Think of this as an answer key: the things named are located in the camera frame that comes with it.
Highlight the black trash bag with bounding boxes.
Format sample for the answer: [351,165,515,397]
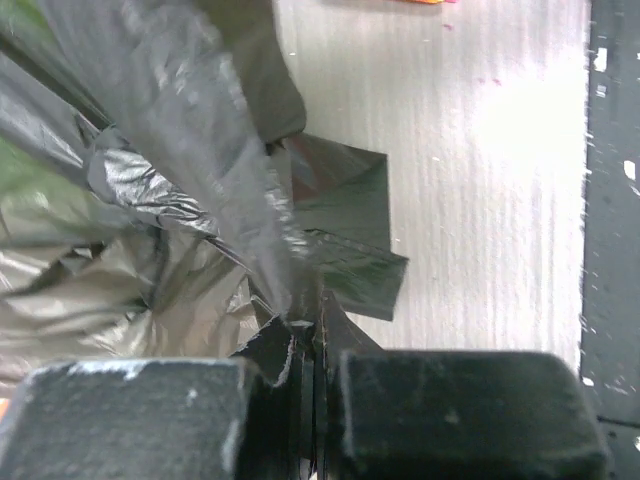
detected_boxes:
[1,1,407,397]

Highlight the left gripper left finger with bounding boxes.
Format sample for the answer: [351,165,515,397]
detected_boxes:
[1,358,299,479]

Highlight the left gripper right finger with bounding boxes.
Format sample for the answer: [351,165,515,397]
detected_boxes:
[324,351,608,479]

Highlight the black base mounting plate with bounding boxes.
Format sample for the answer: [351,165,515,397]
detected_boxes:
[580,1,639,426]

